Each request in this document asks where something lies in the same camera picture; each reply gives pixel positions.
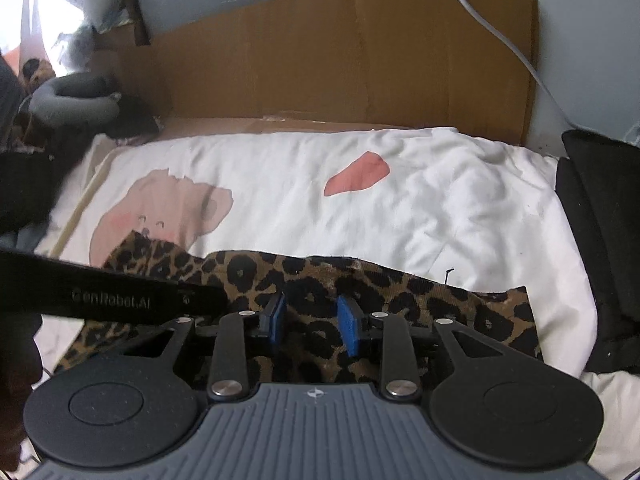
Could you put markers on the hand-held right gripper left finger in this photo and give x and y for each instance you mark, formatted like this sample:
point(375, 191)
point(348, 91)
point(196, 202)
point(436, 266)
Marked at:
point(275, 320)

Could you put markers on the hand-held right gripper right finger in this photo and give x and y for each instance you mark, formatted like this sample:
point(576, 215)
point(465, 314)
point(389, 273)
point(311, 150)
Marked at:
point(350, 327)

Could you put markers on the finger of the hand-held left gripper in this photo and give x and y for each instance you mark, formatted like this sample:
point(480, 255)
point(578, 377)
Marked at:
point(125, 295)

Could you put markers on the leopard print garment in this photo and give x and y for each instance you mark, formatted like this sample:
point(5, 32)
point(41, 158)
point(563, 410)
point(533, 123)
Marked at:
point(450, 305)

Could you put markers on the person's left hand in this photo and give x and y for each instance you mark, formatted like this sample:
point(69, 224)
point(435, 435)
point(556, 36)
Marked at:
point(17, 385)

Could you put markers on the white printed blanket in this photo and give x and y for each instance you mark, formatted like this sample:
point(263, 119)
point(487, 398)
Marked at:
point(300, 200)

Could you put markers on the black garment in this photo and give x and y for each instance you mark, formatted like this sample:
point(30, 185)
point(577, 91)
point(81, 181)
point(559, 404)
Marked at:
point(25, 190)

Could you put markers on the small black cloth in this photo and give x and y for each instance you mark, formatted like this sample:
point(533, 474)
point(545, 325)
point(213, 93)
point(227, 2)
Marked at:
point(132, 120)

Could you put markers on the brown teddy bear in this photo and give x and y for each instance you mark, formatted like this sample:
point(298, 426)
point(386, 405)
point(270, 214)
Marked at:
point(37, 75)

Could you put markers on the dark grey pillow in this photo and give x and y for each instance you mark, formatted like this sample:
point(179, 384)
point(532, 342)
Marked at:
point(9, 85)

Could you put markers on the flattened cardboard box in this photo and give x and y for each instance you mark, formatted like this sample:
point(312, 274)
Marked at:
point(300, 60)

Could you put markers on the black folded cloth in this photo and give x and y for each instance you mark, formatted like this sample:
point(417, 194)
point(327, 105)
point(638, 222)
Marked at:
point(605, 260)

